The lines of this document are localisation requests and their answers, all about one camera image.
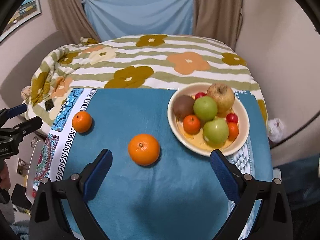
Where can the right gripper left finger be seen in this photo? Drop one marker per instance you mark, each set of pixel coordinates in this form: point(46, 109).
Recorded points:
point(48, 218)

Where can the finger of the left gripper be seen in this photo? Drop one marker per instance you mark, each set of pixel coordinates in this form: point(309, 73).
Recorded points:
point(19, 131)
point(9, 113)

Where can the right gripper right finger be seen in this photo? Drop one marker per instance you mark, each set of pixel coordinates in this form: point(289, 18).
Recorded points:
point(273, 220)

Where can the green apple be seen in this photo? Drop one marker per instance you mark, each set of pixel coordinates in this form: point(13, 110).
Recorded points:
point(205, 108)
point(216, 132)

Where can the brown kiwi fruit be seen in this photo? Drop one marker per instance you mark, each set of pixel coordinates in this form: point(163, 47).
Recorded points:
point(183, 106)

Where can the left human hand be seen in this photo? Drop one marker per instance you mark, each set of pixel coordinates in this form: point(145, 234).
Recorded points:
point(5, 178)

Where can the small orange tangerine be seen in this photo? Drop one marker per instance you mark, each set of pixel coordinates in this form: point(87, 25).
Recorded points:
point(82, 122)

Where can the blue patterned table cloth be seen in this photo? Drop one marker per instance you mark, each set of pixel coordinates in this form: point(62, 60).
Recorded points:
point(177, 197)

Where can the orange fruit bowl right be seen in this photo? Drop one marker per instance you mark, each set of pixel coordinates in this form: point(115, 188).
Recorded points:
point(233, 131)

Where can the green apple in bowl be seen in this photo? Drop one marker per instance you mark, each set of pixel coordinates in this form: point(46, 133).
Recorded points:
point(216, 132)

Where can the cream fruit bowl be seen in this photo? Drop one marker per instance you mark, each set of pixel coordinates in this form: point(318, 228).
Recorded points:
point(196, 143)

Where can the left beige curtain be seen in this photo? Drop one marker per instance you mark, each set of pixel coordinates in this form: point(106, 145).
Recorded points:
point(69, 17)

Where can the beige curtain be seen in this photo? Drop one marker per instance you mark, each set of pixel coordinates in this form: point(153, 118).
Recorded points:
point(218, 19)
point(69, 17)

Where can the red cherry tomato front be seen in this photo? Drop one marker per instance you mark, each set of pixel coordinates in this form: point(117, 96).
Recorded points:
point(233, 118)

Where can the red cherry tomato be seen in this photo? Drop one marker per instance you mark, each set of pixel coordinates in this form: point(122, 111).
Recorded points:
point(199, 95)
point(233, 118)

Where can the large orange with stem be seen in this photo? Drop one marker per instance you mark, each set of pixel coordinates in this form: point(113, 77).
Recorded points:
point(144, 149)

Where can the small tangerine in bowl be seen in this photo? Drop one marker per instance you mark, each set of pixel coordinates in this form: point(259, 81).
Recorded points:
point(191, 124)

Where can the yellow red apple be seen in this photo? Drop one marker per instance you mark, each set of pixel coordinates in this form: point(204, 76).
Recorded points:
point(222, 95)

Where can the red cherry tomato back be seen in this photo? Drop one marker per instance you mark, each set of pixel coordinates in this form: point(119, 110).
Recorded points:
point(199, 95)

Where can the floral striped quilt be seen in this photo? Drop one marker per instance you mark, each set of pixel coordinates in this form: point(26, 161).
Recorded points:
point(135, 61)

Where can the light blue hanging sheet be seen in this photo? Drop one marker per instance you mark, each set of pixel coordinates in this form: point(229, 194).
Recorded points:
point(117, 18)

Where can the right beige curtain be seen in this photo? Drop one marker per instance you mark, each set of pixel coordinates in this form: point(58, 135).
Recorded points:
point(218, 19)

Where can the framed wall picture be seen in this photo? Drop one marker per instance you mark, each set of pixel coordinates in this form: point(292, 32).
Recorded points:
point(27, 10)

